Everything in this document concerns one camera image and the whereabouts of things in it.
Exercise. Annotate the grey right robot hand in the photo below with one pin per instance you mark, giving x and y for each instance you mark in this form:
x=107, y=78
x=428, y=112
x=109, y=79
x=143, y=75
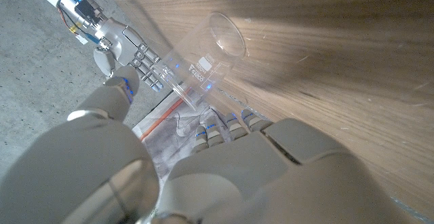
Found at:
x=125, y=44

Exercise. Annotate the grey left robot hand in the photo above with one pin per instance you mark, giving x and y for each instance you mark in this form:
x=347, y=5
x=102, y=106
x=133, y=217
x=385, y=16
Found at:
x=257, y=176

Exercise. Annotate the printed fabric backdrop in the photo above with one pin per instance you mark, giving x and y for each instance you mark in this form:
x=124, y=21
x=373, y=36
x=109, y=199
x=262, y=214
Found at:
x=169, y=139

